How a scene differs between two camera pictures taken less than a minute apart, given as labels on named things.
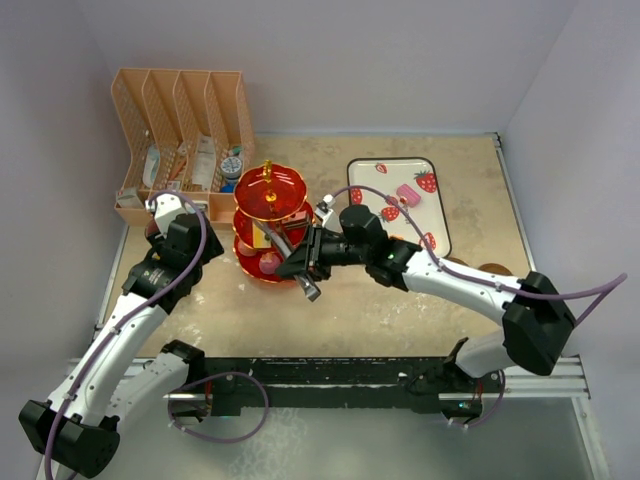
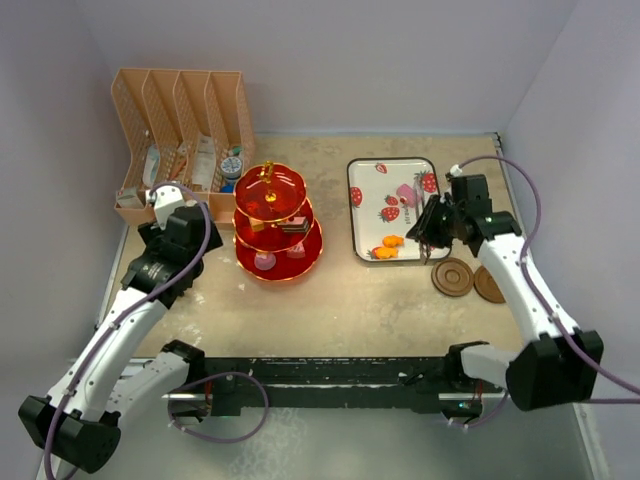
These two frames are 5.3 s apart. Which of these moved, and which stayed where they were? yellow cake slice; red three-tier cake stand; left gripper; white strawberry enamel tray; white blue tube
Moved: yellow cake slice
Stayed: left gripper; red three-tier cake stand; white strawberry enamel tray; white blue tube
